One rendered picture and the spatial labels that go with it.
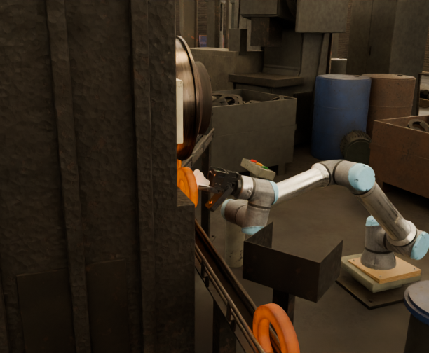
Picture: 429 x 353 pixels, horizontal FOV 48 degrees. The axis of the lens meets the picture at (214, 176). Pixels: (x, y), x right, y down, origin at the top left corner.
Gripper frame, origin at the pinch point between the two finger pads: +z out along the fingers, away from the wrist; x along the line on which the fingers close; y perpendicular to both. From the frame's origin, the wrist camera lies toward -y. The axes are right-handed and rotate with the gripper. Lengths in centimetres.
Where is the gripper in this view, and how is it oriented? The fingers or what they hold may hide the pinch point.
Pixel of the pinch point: (186, 183)
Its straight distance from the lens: 172.4
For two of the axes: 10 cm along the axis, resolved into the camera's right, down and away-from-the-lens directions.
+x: 3.6, 2.9, -8.8
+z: -8.9, -1.6, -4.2
